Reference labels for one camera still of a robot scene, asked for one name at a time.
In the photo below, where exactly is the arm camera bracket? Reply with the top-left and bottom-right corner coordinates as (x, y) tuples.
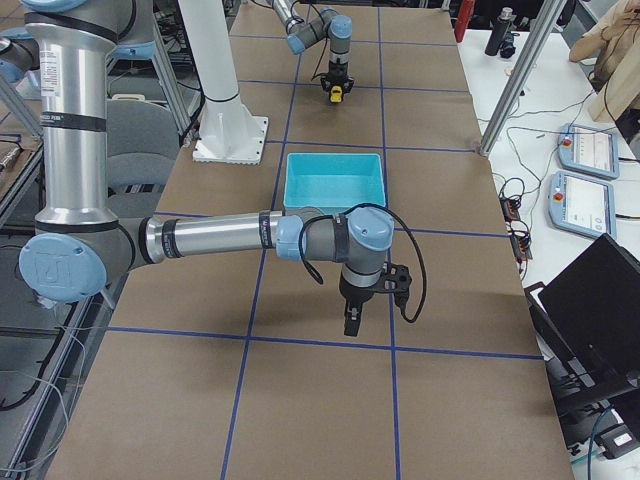
(374, 262), (412, 307)

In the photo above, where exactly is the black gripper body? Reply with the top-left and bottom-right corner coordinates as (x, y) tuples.
(327, 53), (349, 77)
(339, 272), (381, 306)

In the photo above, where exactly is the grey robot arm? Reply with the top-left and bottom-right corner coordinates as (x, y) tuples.
(19, 1), (400, 336)
(266, 1), (354, 103)

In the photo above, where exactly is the grey office chair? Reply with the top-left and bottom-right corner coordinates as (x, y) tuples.
(107, 99), (181, 218)

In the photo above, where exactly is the teach pendant tablet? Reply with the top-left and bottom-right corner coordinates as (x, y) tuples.
(548, 170), (617, 239)
(558, 123), (619, 180)

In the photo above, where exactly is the lower teach pendant tablet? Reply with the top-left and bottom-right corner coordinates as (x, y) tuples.
(548, 170), (617, 239)

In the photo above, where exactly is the yellow beetle toy car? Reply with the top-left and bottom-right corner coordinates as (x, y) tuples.
(329, 85), (343, 104)

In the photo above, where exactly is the aluminium frame post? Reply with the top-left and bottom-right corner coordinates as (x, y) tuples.
(478, 0), (565, 157)

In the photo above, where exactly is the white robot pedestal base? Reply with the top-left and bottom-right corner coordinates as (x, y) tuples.
(179, 0), (269, 165)

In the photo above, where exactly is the black cylinder bottle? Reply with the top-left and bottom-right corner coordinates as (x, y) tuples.
(484, 7), (514, 56)

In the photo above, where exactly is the upper teach pendant tablet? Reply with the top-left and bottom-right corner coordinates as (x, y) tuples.
(558, 123), (619, 180)

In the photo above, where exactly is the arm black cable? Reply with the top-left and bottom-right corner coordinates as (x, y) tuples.
(297, 202), (429, 324)

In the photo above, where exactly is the person in beige shirt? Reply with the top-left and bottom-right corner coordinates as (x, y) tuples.
(569, 1), (639, 96)

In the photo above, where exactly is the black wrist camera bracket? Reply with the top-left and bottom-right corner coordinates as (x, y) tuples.
(320, 73), (355, 95)

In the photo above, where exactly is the black camera cable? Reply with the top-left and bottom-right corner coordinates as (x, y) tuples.
(309, 39), (332, 84)

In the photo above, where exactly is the light blue plastic bin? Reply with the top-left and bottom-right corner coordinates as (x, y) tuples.
(283, 152), (387, 214)

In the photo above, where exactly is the black laptop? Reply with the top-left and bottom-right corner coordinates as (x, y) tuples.
(539, 234), (639, 381)

